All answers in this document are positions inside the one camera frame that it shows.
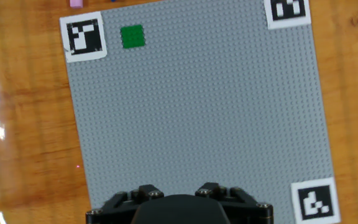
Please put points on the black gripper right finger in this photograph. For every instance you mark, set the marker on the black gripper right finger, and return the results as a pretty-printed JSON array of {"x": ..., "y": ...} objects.
[{"x": 244, "y": 205}]

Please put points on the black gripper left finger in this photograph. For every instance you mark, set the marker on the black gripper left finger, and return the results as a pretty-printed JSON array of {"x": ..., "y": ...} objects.
[{"x": 120, "y": 205}]

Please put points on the grey Lego baseplate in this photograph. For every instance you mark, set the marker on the grey Lego baseplate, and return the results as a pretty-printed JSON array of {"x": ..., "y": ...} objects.
[{"x": 197, "y": 109}]

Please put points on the green square Lego plate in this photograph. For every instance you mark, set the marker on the green square Lego plate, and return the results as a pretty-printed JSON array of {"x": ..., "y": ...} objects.
[{"x": 132, "y": 36}]

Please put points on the pink Lego brick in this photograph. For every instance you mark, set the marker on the pink Lego brick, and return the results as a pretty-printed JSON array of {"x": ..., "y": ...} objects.
[{"x": 76, "y": 3}]

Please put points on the black white fiducial marker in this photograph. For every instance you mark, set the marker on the black white fiducial marker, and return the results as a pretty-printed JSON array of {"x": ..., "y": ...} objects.
[
  {"x": 315, "y": 202},
  {"x": 84, "y": 37},
  {"x": 287, "y": 11}
]

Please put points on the wood pattern table mat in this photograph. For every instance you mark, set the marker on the wood pattern table mat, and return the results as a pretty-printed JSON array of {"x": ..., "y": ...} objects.
[{"x": 26, "y": 124}]

